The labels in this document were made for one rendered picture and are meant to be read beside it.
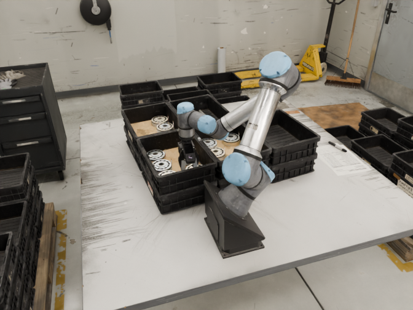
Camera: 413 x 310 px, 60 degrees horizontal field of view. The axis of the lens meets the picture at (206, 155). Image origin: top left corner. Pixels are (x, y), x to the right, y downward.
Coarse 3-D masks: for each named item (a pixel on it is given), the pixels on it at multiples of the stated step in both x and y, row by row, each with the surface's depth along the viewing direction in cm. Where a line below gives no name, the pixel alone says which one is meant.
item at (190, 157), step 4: (184, 144) 166; (188, 144) 166; (184, 148) 164; (188, 148) 165; (192, 148) 165; (184, 152) 163; (188, 152) 164; (192, 152) 164; (184, 156) 164; (188, 156) 162; (192, 156) 162; (188, 160) 161; (192, 160) 162
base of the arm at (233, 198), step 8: (224, 192) 150; (232, 192) 148; (240, 192) 147; (224, 200) 148; (232, 200) 147; (240, 200) 147; (248, 200) 148; (232, 208) 147; (240, 208) 147; (248, 208) 150; (240, 216) 149
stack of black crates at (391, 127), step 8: (368, 112) 318; (376, 112) 321; (384, 112) 324; (392, 112) 319; (368, 120) 311; (376, 120) 325; (384, 120) 325; (392, 120) 320; (360, 128) 322; (368, 128) 312; (376, 128) 302; (384, 128) 292; (392, 128) 311; (368, 136) 313; (392, 136) 288
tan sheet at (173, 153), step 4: (172, 148) 200; (176, 148) 200; (164, 152) 196; (168, 152) 196; (172, 152) 196; (176, 152) 196; (168, 156) 193; (172, 156) 192; (176, 156) 192; (168, 160) 189; (172, 160) 189; (176, 160) 189; (172, 164) 186; (176, 164) 186; (172, 168) 183; (176, 168) 183; (180, 168) 183
